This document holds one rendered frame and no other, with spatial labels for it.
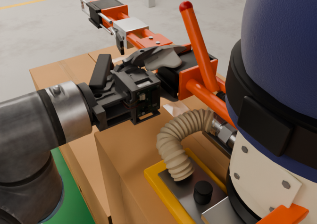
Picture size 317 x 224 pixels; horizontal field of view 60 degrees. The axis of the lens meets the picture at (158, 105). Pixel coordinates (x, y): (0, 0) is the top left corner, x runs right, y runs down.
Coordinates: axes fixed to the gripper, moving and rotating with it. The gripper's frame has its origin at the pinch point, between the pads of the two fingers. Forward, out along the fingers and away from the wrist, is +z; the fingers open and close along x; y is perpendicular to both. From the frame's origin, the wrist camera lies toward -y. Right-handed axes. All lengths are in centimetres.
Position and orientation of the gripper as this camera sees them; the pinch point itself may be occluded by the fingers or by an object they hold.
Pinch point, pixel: (177, 64)
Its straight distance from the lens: 54.3
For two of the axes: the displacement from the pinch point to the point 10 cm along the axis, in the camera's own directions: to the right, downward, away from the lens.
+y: 5.4, 5.4, -6.4
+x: 0.1, -7.7, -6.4
